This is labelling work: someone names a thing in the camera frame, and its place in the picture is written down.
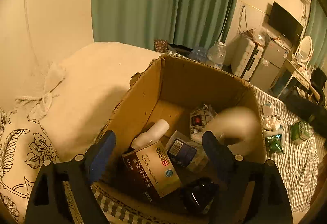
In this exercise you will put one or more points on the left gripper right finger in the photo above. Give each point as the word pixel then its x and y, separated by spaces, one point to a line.
pixel 255 192

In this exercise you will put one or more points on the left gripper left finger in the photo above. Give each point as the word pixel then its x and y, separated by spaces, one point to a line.
pixel 48 202

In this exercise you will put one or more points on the green medicine box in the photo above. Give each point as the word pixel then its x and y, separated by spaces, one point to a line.
pixel 300 132

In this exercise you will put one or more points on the white plastic bottle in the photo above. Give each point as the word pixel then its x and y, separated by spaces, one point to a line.
pixel 153 134

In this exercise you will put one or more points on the black glossy object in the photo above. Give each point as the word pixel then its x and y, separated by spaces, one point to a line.
pixel 198 195

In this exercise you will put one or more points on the checkered bed sheet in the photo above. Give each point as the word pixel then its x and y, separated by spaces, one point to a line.
pixel 298 165

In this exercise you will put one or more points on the floral patterned pillow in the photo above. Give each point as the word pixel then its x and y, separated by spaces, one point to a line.
pixel 24 148

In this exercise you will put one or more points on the green foil wrapper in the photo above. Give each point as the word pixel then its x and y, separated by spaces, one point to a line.
pixel 274 144

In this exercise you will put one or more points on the crumpled white tissue pile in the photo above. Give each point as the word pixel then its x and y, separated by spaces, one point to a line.
pixel 271 123

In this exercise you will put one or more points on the dark blue barcode box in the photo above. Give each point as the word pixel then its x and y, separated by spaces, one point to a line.
pixel 180 150

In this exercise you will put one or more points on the maroon beige medicine box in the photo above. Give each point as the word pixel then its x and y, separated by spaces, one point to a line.
pixel 152 174

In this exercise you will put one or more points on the white printed packet in box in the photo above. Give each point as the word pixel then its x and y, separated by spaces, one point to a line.
pixel 199 118

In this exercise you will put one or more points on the brown cardboard box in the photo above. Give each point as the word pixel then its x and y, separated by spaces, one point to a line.
pixel 170 88

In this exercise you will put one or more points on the white dressing table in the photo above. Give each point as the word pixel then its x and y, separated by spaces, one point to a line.
pixel 289 76

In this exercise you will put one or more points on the wooden chair with clothes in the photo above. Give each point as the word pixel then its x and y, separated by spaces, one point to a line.
pixel 318 80

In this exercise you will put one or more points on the grey mini fridge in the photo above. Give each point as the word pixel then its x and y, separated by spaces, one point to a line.
pixel 269 65

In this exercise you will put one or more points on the white suitcase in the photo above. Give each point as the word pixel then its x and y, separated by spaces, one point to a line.
pixel 246 58

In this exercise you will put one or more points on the large clear water bottle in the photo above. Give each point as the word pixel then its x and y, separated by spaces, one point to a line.
pixel 216 55

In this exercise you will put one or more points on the white oval vanity mirror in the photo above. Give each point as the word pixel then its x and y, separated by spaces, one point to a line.
pixel 305 49

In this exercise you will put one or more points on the crushed clear water bottle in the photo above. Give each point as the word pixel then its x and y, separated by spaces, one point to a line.
pixel 198 54

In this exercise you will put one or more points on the green curtain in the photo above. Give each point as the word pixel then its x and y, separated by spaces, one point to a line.
pixel 316 29
pixel 190 23

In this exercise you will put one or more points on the brown patterned bag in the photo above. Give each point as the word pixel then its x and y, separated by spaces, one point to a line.
pixel 160 45

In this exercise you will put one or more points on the black wall television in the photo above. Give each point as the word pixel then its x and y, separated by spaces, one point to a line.
pixel 282 21

